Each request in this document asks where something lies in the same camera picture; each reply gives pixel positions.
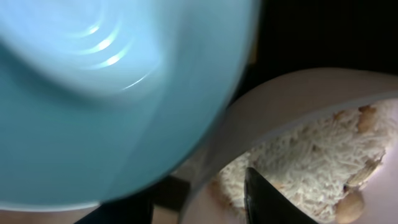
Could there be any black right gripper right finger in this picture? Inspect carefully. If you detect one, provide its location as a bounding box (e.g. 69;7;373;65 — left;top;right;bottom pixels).
244;167;317;224

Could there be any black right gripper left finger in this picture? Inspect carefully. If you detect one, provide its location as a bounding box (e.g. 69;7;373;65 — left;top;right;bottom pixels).
75;194;154;224

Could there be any rice food waste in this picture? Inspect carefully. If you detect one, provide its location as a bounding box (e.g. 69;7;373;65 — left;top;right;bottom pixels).
210;100;397;223

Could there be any pink bowl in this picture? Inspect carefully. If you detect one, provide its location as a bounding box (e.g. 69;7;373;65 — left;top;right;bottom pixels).
178;68;397;223

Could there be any light blue bowl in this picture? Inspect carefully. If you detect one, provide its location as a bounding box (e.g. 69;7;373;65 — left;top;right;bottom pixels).
1;0;261;212

